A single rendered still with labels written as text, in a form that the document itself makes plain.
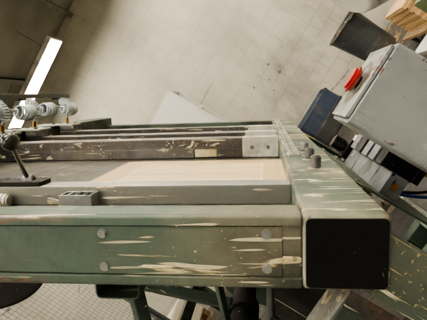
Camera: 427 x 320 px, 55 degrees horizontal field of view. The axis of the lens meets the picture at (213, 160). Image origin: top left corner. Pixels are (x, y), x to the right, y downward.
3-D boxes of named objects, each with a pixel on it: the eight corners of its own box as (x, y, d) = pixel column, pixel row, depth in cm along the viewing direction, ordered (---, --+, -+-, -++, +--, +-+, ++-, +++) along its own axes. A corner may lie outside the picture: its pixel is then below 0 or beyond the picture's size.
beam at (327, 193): (391, 292, 57) (394, 216, 55) (303, 290, 59) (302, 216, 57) (290, 136, 273) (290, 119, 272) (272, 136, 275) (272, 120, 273)
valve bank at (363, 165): (503, 181, 77) (392, 116, 78) (457, 243, 80) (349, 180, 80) (410, 147, 126) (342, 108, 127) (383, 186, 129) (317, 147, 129)
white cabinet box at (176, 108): (316, 177, 490) (168, 89, 495) (290, 217, 501) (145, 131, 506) (310, 168, 550) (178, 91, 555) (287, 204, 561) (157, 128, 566)
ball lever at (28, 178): (34, 189, 90) (10, 140, 82) (18, 189, 91) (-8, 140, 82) (42, 178, 93) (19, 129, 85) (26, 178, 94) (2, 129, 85)
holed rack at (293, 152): (300, 156, 111) (300, 154, 110) (289, 157, 111) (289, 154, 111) (278, 119, 272) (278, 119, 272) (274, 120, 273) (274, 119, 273)
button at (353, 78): (373, 71, 57) (360, 63, 57) (357, 96, 58) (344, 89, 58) (366, 73, 61) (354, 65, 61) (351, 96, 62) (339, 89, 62)
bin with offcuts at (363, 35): (406, 30, 478) (357, 2, 480) (380, 70, 488) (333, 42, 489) (392, 37, 529) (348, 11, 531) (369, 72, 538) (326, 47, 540)
